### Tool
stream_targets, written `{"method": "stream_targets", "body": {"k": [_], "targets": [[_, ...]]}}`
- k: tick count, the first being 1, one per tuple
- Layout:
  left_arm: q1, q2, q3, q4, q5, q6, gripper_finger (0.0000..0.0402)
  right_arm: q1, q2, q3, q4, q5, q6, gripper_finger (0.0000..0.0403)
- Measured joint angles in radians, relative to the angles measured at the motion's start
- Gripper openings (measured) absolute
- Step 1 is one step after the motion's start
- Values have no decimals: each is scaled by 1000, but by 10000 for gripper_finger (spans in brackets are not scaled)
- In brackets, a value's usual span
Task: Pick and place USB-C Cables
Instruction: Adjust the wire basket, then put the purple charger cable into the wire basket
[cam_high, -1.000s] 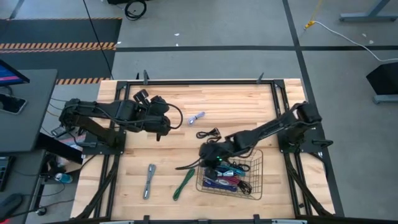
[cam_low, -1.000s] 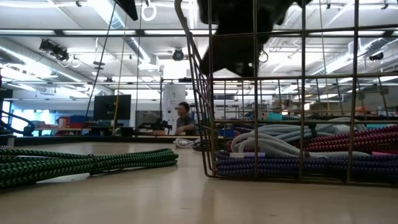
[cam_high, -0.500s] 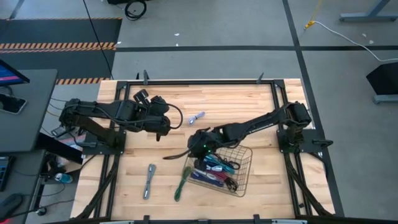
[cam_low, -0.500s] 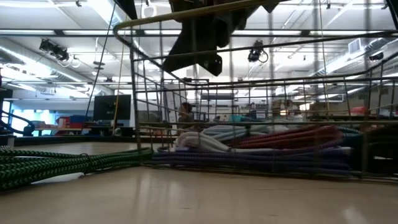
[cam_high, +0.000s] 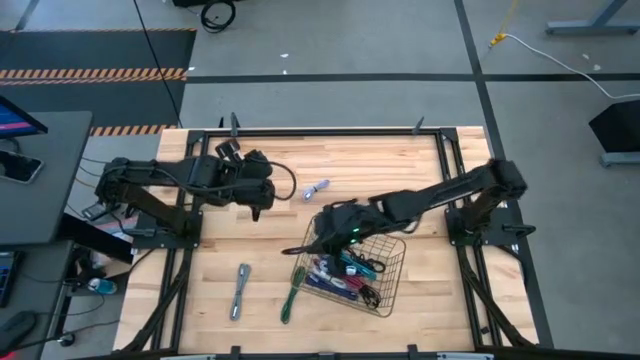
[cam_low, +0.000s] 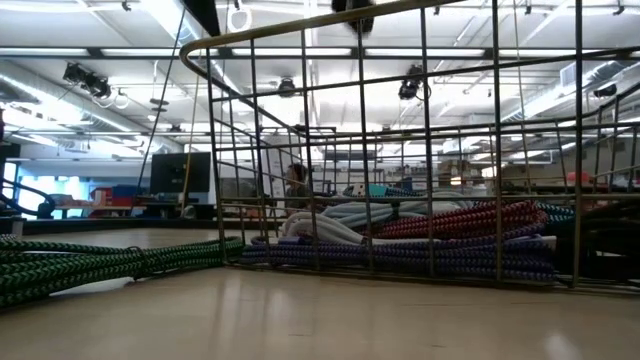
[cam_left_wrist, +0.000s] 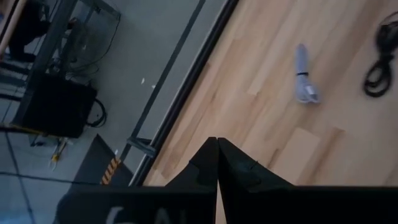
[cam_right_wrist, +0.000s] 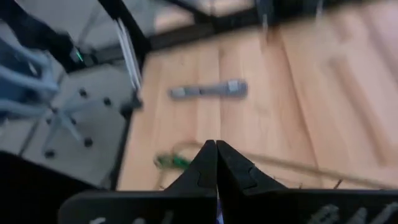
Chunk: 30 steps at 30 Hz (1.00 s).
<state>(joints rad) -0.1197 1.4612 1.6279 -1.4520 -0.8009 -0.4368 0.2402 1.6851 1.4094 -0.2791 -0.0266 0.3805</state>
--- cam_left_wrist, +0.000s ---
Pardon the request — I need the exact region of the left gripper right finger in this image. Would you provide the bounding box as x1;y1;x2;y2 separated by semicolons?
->
217;138;398;224

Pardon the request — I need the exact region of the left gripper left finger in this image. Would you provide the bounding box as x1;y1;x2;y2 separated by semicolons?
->
54;136;218;224

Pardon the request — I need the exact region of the fat white grey cable bundle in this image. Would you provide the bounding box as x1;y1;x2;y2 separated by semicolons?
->
294;43;321;105

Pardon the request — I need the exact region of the thin black cable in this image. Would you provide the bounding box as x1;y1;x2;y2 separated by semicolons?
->
363;12;398;98

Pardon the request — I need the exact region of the black hazard-striped floor mat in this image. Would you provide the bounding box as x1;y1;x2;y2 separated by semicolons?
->
54;133;134;206

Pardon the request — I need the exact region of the black equipment case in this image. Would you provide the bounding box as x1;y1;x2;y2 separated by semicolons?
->
12;73;99;139

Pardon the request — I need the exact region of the black frame clamp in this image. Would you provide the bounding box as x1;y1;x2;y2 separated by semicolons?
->
126;136;156;158

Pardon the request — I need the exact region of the black aluminium table frame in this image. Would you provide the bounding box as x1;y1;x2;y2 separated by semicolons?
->
127;0;240;187

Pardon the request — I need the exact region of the coiled black floor cable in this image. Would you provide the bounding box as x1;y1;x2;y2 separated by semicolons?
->
85;98;108;128

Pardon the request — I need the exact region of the yellow floor cable end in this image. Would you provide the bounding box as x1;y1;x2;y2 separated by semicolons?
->
49;138;68;170

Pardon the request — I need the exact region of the grey metal table frame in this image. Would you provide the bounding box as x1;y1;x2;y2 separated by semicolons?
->
12;0;122;125

